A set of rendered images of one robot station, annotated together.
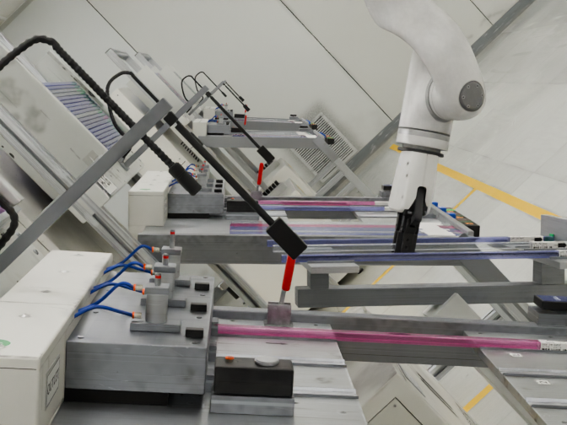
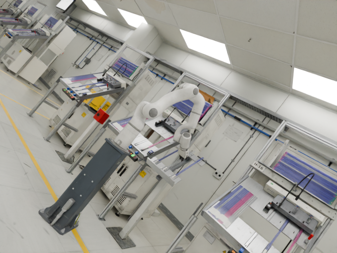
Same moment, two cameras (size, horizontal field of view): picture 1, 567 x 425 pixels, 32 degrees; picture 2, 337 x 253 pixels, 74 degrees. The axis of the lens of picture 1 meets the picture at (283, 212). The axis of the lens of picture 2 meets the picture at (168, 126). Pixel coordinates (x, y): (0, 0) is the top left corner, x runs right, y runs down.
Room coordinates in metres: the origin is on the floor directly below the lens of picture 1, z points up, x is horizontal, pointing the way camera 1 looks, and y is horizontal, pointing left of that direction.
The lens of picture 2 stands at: (2.44, -2.10, 0.93)
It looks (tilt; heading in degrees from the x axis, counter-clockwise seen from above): 4 degrees up; 121
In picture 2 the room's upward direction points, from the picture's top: 39 degrees clockwise
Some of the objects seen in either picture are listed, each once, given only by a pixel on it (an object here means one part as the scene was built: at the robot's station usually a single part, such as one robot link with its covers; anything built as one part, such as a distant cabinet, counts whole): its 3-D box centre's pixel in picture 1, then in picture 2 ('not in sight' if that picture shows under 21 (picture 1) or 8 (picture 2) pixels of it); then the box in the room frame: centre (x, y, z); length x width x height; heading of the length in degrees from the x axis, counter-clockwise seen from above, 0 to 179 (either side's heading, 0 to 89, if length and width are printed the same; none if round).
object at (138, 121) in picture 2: not in sight; (142, 115); (1.33, -0.69, 1.00); 0.19 x 0.12 x 0.24; 151
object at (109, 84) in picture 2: not in sight; (89, 106); (-0.46, 0.36, 0.66); 1.01 x 0.73 x 1.31; 87
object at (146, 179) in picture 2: not in sight; (132, 181); (0.99, 0.45, 0.31); 0.70 x 0.65 x 0.62; 177
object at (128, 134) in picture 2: not in sight; (126, 136); (1.36, -0.71, 0.79); 0.19 x 0.19 x 0.18
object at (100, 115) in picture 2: not in sight; (85, 134); (0.24, 0.03, 0.39); 0.24 x 0.24 x 0.78; 87
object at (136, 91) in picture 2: not in sight; (108, 98); (-0.46, 0.56, 0.95); 1.35 x 0.82 x 1.90; 87
